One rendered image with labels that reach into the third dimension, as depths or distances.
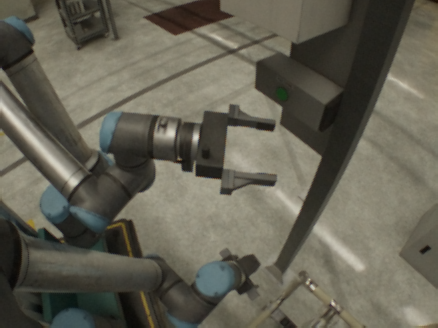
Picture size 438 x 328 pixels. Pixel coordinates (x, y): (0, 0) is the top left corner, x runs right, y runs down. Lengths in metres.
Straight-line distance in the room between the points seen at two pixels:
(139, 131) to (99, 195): 0.17
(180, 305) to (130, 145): 0.42
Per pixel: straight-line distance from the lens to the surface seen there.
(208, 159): 0.52
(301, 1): 0.42
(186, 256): 1.64
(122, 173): 0.63
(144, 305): 1.27
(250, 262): 0.85
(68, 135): 0.99
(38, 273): 0.44
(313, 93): 0.59
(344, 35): 0.60
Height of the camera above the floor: 1.53
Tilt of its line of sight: 50 degrees down
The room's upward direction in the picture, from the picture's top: 2 degrees counter-clockwise
